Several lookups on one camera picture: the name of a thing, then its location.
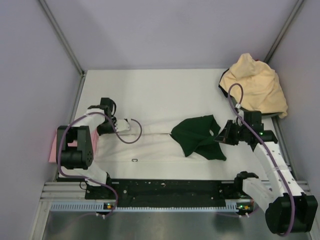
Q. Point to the pink folded t shirt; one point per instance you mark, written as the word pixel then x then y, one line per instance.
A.
pixel 53 153

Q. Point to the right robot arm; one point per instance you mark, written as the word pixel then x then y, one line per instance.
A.
pixel 286 206

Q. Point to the left corner aluminium post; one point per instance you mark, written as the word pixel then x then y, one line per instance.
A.
pixel 61 36

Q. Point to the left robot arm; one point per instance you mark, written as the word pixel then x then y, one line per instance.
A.
pixel 76 145

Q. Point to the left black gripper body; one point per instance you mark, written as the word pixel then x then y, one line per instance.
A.
pixel 106 127

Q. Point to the beige t shirt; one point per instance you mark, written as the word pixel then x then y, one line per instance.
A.
pixel 261 86

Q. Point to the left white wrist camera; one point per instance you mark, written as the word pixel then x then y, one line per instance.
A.
pixel 123 125

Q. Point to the corner aluminium post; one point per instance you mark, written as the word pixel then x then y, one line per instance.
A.
pixel 285 28
pixel 61 36

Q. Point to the white and green t shirt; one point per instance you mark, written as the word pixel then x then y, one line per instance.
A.
pixel 189 140

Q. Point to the right corner aluminium post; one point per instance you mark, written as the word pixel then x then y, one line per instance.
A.
pixel 285 28

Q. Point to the grey slotted cable duct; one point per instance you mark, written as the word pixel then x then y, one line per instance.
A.
pixel 230 207

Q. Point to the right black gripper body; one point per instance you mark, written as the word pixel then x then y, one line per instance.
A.
pixel 234 133

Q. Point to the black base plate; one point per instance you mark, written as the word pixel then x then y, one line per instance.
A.
pixel 175 193

